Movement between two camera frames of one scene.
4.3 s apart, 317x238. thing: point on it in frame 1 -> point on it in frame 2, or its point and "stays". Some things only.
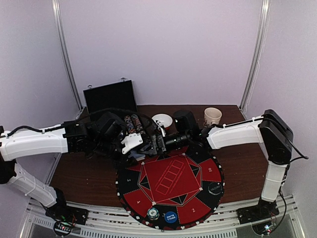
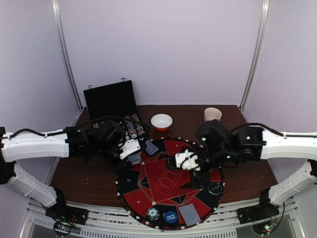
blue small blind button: [170, 217] stays
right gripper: [160, 143] -> [197, 175]
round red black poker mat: [172, 191] stays
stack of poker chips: [153, 213] stays
